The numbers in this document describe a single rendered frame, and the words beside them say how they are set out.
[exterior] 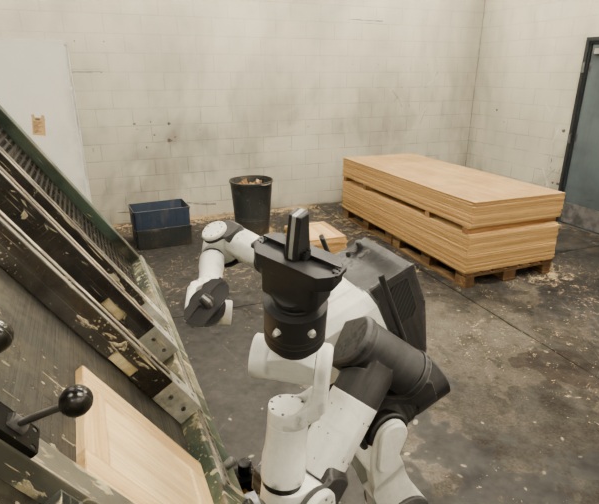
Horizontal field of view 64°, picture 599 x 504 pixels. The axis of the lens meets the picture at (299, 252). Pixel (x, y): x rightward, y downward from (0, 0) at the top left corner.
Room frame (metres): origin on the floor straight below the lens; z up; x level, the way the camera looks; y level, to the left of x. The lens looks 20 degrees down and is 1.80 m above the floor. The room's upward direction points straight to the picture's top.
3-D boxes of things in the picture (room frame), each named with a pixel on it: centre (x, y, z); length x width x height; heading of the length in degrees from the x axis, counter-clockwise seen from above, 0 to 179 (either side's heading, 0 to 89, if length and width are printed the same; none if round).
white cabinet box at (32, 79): (4.57, 2.35, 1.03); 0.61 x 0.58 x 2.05; 21
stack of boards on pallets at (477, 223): (5.21, -1.48, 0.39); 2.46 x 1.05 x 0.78; 21
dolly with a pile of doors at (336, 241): (4.34, -0.10, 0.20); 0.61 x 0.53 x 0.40; 21
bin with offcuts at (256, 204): (5.48, 0.55, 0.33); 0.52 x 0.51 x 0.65; 21
